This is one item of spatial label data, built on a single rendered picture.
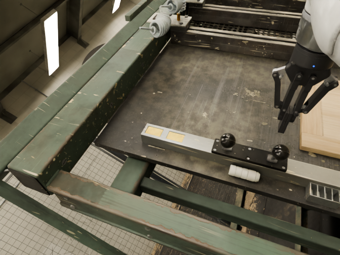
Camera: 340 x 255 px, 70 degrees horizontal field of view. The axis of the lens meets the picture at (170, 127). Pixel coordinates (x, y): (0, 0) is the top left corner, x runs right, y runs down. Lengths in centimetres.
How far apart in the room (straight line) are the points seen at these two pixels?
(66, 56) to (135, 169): 581
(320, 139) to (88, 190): 68
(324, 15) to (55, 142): 64
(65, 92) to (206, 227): 108
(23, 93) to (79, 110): 519
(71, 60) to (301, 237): 610
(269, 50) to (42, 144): 94
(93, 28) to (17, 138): 602
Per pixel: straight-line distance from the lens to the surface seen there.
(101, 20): 736
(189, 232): 58
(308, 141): 83
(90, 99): 81
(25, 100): 589
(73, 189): 68
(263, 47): 117
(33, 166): 70
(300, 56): 53
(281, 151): 59
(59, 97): 141
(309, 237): 75
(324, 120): 92
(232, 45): 118
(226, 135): 58
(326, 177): 74
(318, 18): 32
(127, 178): 75
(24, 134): 129
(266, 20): 142
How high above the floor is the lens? 176
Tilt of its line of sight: 8 degrees down
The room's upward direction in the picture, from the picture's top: 57 degrees counter-clockwise
